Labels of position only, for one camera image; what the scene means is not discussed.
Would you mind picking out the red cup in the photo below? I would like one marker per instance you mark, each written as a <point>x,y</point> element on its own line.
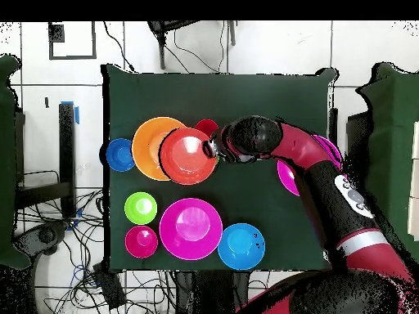
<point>208,126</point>

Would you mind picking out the orange-red bowl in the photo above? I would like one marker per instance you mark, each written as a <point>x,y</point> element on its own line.
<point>188,160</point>

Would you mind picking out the large orange bowl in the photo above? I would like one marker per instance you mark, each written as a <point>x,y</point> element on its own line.
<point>144,147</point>

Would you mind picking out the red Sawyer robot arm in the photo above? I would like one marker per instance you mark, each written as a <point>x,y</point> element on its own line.
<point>301,147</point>

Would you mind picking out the dark green tablecloth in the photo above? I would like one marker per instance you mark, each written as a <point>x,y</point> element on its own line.
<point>245,98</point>

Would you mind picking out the large pink bowl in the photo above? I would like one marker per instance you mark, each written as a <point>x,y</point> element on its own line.
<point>288,176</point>
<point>191,229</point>

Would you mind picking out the small dark blue bowl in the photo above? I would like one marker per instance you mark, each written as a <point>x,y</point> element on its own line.
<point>119,155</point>

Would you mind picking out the small green bowl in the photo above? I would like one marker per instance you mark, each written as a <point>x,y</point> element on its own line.
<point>140,208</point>

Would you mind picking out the light blue bowl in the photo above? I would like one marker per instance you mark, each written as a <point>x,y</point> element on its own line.
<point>241,247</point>

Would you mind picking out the small crimson bowl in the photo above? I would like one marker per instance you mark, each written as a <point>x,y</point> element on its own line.
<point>141,242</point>

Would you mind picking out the blue tape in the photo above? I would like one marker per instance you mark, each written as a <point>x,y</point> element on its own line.
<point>77,116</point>

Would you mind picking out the black bench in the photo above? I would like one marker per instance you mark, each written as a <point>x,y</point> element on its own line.
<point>67,147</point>

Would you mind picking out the small black marker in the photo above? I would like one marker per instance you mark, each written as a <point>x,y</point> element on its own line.
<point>46,102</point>

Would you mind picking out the black power brick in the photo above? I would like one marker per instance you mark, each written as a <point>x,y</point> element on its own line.
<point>109,287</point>

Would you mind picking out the green-covered side table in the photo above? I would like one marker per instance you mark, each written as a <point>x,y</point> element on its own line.
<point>392,130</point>
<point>6,163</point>

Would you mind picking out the grey office chair base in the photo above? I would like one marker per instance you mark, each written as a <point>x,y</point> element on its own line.
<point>45,235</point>

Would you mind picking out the white boxes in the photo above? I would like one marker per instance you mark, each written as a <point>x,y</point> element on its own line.
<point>415,180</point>

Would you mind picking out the black square frame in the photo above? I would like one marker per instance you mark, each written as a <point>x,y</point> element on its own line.
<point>56,32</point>

